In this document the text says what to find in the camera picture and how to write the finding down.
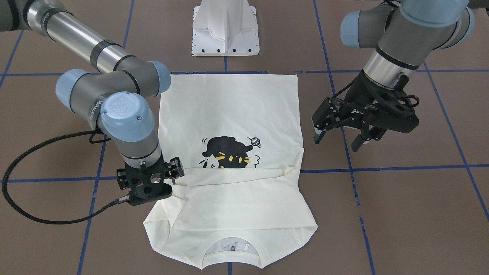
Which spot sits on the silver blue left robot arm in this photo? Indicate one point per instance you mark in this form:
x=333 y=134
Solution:
x=402 y=33

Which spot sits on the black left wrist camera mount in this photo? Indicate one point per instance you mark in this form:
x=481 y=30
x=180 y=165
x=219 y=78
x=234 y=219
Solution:
x=395 y=110

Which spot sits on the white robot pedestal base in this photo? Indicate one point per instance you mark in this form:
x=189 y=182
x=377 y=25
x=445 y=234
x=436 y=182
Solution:
x=225 y=28

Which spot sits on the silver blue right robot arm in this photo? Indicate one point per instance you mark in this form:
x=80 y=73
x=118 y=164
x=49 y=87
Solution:
x=115 y=101

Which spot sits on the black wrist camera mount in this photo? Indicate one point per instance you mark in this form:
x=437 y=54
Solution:
x=395 y=110
x=142 y=189

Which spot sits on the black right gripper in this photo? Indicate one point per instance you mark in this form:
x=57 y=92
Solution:
x=175 y=168

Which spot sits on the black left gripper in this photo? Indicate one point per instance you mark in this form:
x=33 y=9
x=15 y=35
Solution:
x=357 y=93

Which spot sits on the cream long sleeve cat shirt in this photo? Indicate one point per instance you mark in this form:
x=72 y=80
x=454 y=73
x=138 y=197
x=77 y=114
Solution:
x=239 y=140

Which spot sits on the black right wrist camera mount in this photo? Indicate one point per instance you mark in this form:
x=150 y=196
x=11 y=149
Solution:
x=142 y=189

